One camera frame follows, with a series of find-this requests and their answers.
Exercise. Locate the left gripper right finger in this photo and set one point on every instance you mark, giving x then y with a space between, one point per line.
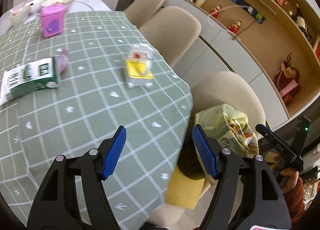
247 195

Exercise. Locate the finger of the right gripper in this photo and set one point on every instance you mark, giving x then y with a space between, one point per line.
270 136

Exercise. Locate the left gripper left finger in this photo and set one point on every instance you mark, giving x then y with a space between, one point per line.
56 205

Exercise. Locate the yellow plastic trash bag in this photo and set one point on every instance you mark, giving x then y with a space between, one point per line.
230 128

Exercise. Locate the green milk carton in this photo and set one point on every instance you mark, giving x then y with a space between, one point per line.
33 76

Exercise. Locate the pink translucent wrapper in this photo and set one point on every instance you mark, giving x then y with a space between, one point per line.
62 61

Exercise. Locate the right hand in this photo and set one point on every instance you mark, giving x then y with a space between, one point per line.
291 182

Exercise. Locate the yellow seat cushion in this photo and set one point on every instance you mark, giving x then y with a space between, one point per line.
182 191

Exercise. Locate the near beige chair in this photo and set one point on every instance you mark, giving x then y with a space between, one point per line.
220 88

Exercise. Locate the beige chair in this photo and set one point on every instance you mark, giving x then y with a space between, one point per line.
140 11
171 31
220 88

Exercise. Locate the red flower gift bag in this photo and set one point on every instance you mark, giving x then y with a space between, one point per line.
287 80

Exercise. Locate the right red figurine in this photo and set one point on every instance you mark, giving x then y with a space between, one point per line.
235 26

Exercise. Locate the red figurine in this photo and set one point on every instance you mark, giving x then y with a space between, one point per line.
215 10
235 26

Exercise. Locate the wine bottle on shelf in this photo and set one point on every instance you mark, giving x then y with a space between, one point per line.
297 16

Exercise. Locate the left red figurine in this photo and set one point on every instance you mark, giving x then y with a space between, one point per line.
215 10

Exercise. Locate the green checkered tablecloth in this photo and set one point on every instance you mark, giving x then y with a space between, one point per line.
91 101

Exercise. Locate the middle beige chair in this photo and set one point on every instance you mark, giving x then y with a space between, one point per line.
171 31

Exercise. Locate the far beige chair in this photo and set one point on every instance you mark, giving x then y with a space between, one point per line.
140 11

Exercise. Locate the pink plastic container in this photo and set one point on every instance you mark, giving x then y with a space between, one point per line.
52 20

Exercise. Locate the small white bowl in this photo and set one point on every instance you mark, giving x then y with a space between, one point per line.
19 17

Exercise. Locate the black wall power strip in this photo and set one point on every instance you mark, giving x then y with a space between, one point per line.
250 10

